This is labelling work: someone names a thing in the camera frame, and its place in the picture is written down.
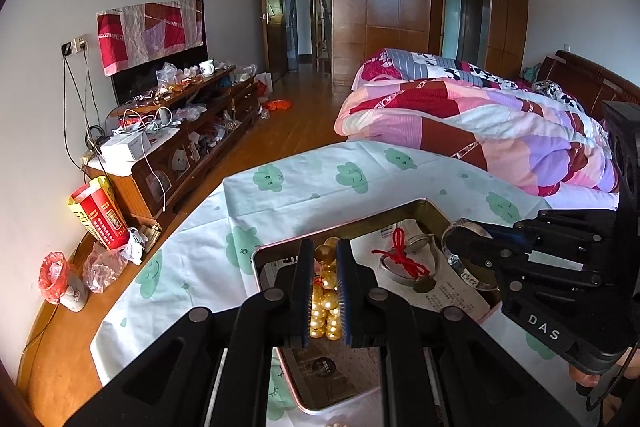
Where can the wooden television cabinet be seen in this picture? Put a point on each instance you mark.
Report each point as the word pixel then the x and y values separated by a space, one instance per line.
pixel 135 192

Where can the red and pink cover cloth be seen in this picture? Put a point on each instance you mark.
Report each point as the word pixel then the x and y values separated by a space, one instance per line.
pixel 150 32

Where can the white mug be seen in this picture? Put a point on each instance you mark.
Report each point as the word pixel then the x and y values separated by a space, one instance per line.
pixel 206 68

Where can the clear plastic bag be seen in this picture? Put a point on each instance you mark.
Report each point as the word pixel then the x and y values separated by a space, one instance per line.
pixel 102 267

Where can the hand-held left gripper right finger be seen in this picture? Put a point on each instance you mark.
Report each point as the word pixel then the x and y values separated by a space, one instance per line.
pixel 344 292

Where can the pink metal tin box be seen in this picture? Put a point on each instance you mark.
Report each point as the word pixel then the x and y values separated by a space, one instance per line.
pixel 425 213

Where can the plain silver bangle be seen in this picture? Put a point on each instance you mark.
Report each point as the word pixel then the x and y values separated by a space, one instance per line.
pixel 465 274

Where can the pink patchwork quilt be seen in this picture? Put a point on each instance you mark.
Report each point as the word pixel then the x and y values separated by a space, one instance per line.
pixel 450 117

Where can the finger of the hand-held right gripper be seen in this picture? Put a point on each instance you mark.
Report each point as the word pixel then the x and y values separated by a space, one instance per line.
pixel 480 249
pixel 565 227

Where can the wall power outlet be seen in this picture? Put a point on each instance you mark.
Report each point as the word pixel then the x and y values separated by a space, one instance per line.
pixel 74 45

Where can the white box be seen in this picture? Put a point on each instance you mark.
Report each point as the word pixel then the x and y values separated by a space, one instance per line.
pixel 120 148

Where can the orange item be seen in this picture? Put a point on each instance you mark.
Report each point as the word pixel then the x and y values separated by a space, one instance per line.
pixel 278 105

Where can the black television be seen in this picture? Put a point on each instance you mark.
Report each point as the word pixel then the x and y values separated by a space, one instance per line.
pixel 145 77

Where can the brown wooden headboard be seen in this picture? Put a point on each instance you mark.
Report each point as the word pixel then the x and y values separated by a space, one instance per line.
pixel 575 72

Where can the black and white pillow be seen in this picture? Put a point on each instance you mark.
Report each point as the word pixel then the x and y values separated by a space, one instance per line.
pixel 555 92

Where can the wooden door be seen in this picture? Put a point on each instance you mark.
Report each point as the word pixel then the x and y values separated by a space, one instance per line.
pixel 275 47

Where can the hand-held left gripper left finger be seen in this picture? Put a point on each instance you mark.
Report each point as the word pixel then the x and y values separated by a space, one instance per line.
pixel 304 287

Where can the person's right hand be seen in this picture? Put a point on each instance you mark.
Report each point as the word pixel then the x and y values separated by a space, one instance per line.
pixel 582 377

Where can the red and yellow bag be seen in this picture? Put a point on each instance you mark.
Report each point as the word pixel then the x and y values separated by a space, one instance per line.
pixel 102 217

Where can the white paper bag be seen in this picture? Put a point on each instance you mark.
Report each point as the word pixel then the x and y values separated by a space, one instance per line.
pixel 263 83

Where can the trash bin with red bag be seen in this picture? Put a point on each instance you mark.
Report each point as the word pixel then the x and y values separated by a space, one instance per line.
pixel 75 294

